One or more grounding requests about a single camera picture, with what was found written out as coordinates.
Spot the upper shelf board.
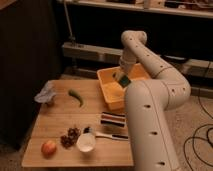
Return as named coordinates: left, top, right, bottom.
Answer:
left=56, top=0, right=213, bottom=19

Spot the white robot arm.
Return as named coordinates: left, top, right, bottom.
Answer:
left=113, top=30, right=191, bottom=171

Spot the metal shelf rail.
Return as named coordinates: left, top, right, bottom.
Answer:
left=62, top=42, right=213, bottom=78

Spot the crumpled grey cloth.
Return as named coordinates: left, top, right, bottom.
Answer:
left=34, top=81, right=56, bottom=105

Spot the bunch of dark grapes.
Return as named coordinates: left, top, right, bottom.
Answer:
left=60, top=127, right=81, bottom=148

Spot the green sponge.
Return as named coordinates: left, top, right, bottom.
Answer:
left=116, top=75, right=131, bottom=88

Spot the striped handle spoon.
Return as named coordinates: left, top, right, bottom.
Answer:
left=83, top=127, right=129, bottom=141

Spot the green chili pepper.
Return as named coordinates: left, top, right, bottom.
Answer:
left=68, top=89, right=84, bottom=107

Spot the metal pole stand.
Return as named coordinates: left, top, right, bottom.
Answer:
left=63, top=0, right=77, bottom=46

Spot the white bowl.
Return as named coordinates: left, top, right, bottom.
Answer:
left=76, top=133, right=96, bottom=153

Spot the yellow plastic tray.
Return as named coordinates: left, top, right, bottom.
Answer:
left=97, top=63, right=150, bottom=110

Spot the black cable on floor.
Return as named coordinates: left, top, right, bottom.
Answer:
left=183, top=96, right=213, bottom=171

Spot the red apple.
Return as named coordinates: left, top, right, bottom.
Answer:
left=41, top=140, right=57, bottom=156

